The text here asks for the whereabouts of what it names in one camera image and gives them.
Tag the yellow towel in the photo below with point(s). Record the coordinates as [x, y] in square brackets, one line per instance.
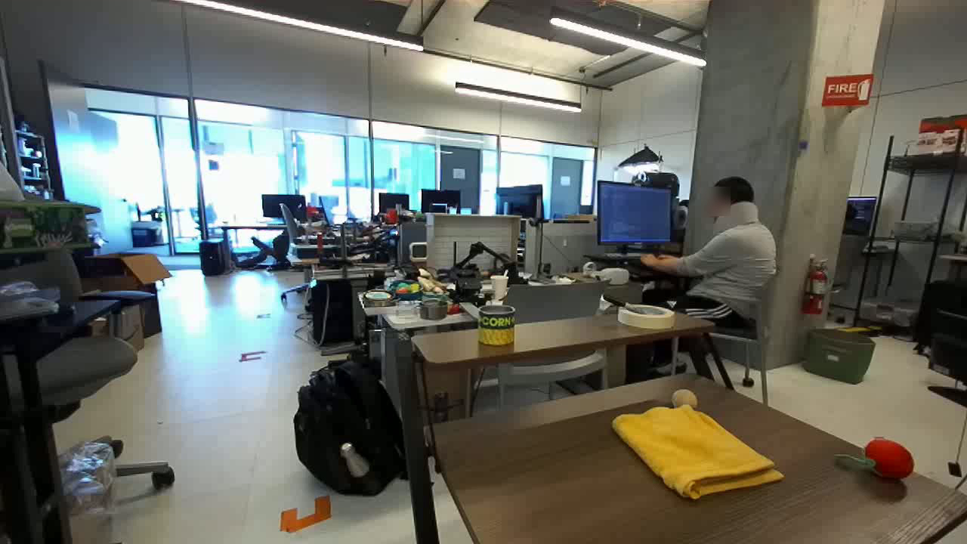
[697, 454]

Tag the red toy vegetable green stem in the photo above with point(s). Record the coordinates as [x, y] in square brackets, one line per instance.
[890, 457]

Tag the small black robot arm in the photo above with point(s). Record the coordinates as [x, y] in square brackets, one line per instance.
[474, 260]

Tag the white desk partition panel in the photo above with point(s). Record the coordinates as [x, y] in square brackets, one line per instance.
[459, 232]

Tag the yellow green wipes canister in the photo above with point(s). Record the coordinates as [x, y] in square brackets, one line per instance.
[497, 328]

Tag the black computer monitor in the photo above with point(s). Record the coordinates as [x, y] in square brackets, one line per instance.
[395, 201]
[286, 206]
[439, 201]
[519, 201]

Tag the brown wooden desk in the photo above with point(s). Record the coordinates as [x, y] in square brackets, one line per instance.
[545, 337]

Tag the white chair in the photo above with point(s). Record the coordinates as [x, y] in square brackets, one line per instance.
[548, 370]

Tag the computer monitor blue screen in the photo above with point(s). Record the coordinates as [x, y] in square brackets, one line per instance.
[637, 215]

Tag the white tape roll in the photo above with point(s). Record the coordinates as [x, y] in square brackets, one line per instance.
[644, 316]

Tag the black slanted metal pole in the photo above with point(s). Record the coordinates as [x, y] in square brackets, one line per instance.
[414, 433]

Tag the long ceiling light strip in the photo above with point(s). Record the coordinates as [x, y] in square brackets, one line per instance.
[625, 40]
[519, 97]
[305, 22]

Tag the black lamp shade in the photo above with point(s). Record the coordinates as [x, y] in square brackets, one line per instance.
[639, 158]

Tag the black backpack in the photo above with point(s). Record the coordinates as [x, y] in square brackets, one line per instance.
[344, 424]

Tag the seated person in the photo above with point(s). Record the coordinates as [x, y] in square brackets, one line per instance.
[735, 260]

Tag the black trash bin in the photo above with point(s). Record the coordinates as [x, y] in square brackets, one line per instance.
[213, 257]

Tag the grey chair with metal legs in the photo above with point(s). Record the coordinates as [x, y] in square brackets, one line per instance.
[755, 348]

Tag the orange floor tape marker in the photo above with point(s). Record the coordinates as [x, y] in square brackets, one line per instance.
[296, 521]

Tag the red fire extinguisher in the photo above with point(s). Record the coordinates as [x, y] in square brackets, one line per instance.
[814, 287]

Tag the open cardboard box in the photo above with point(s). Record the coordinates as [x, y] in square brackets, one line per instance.
[131, 271]

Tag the green storage bin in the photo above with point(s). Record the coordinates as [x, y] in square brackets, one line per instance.
[839, 355]

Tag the red fire sign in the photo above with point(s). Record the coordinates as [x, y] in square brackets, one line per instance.
[848, 91]

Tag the grey office chair with armrest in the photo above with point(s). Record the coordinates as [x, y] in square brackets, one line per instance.
[86, 366]

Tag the green box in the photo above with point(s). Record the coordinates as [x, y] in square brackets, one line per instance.
[41, 220]

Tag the clear plastic bottle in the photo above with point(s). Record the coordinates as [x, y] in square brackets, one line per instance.
[89, 485]

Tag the black metal shelf rack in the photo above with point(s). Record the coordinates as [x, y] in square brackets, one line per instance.
[924, 161]

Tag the red white carton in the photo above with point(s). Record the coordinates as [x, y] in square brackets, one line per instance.
[942, 134]

